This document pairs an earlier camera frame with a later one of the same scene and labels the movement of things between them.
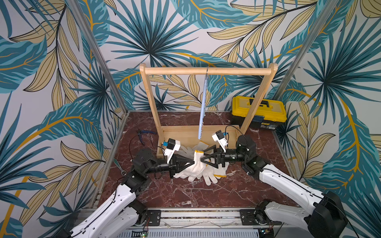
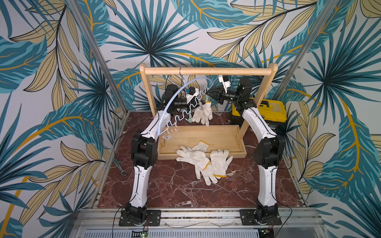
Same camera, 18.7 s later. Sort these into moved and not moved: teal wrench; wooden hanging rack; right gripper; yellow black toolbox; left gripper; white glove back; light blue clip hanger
Moved: light blue clip hanger; left gripper; right gripper
Not moved: teal wrench; yellow black toolbox; wooden hanging rack; white glove back
